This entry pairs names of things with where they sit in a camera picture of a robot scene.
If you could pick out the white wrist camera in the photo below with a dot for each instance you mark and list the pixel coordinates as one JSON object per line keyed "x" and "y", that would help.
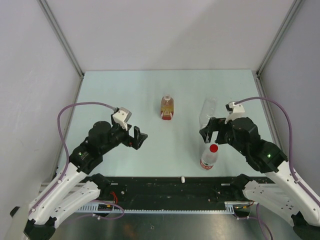
{"x": 235, "y": 111}
{"x": 121, "y": 117}

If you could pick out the aluminium corner frame post left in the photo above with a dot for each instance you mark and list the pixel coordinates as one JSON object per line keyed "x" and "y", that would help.
{"x": 48, "y": 13}

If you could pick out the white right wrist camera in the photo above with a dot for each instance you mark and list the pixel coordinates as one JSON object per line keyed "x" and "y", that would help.
{"x": 235, "y": 111}

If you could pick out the aluminium corner frame post right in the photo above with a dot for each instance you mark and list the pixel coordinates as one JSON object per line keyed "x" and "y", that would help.
{"x": 280, "y": 34}

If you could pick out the amber tea bottle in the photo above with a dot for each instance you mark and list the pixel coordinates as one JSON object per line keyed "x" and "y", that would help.
{"x": 167, "y": 108}

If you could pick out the red cap water bottle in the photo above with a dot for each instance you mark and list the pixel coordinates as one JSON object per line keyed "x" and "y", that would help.
{"x": 209, "y": 156}

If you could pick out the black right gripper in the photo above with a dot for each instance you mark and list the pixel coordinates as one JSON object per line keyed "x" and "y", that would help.
{"x": 214, "y": 124}

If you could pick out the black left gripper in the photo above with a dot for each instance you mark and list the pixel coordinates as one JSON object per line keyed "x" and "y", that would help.
{"x": 130, "y": 141}

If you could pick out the aluminium corner frame post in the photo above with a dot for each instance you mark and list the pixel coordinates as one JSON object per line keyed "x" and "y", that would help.
{"x": 280, "y": 34}
{"x": 48, "y": 13}

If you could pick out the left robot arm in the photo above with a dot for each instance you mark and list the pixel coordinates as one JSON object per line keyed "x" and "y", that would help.
{"x": 56, "y": 203}

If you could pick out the clear plastic bottle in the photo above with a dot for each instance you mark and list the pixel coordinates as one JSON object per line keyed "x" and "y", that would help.
{"x": 207, "y": 111}

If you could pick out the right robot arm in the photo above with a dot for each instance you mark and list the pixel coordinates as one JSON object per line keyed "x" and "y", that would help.
{"x": 295, "y": 207}

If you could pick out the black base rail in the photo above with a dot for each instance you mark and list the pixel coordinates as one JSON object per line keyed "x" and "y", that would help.
{"x": 170, "y": 194}

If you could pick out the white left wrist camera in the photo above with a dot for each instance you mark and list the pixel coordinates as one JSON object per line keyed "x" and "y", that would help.
{"x": 121, "y": 117}

